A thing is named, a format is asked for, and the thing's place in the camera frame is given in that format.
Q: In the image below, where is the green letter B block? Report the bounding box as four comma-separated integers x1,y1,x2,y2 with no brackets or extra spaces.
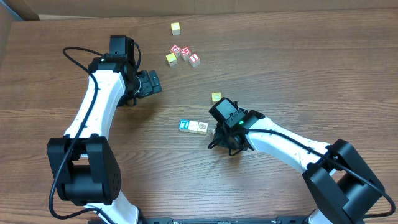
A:
197,122,208,134

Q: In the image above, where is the beige picture wooden block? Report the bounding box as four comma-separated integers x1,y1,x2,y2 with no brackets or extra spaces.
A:
188,121,199,133

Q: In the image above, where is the yellow top wooden block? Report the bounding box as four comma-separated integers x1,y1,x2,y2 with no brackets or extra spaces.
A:
211,92,222,104

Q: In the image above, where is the yellow wooden block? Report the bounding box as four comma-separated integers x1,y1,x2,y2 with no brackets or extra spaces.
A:
170,22,181,35
211,92,222,104

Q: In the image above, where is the blue edged wooden block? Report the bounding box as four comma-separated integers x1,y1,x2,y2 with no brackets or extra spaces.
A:
178,119,190,131

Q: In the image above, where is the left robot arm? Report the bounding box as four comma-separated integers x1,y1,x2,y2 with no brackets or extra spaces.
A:
47,35,162,223

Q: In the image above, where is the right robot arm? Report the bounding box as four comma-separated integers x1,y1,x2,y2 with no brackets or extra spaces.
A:
208,98,385,223

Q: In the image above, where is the yellow block near red blocks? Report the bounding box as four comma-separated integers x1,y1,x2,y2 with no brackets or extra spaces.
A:
166,53,178,67

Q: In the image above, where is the red letter O block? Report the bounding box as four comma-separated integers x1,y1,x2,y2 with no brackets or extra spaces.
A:
170,45,181,58

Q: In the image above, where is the red letter M block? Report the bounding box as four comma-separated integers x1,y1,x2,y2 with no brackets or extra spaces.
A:
180,47,192,60

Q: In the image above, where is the red letter I block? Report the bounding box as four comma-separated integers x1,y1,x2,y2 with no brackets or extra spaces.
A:
188,54,200,67

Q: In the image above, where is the far yellow wooden block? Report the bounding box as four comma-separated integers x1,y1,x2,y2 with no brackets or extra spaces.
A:
170,22,181,35

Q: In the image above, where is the cardboard box back edge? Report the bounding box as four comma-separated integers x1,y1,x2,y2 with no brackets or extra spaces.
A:
5,0,397,20

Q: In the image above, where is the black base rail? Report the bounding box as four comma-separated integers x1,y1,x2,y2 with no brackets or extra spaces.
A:
87,215,366,224

